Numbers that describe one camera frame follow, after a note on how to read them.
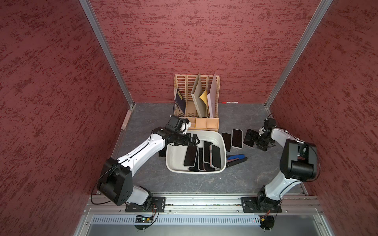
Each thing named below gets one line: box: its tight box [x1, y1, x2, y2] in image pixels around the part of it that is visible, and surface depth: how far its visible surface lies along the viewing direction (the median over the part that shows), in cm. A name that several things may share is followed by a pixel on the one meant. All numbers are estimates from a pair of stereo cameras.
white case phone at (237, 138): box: [231, 128, 244, 149], surface depth 101 cm
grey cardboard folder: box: [190, 72, 208, 118], surface depth 93 cm
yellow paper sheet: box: [199, 88, 209, 108], surface depth 91 cm
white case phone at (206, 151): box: [202, 140, 214, 164], surface depth 91 cm
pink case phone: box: [183, 145, 198, 167], surface depth 92 cm
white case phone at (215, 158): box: [209, 144, 222, 170], surface depth 91 cm
